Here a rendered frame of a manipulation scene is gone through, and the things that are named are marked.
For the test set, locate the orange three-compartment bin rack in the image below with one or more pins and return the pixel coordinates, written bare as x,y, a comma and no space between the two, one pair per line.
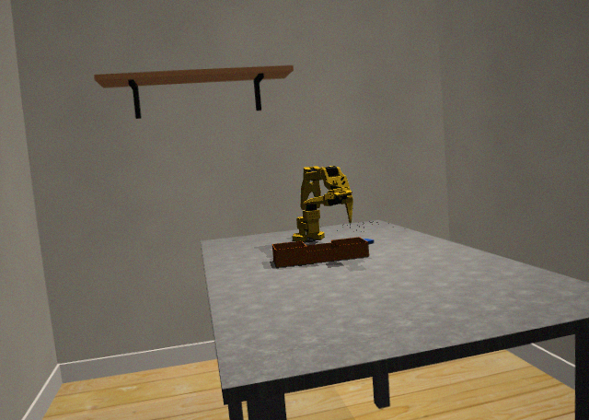
294,253

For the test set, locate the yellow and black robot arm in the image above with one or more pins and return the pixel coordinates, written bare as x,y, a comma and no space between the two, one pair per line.
333,178

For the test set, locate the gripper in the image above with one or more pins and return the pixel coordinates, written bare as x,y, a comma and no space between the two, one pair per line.
336,196

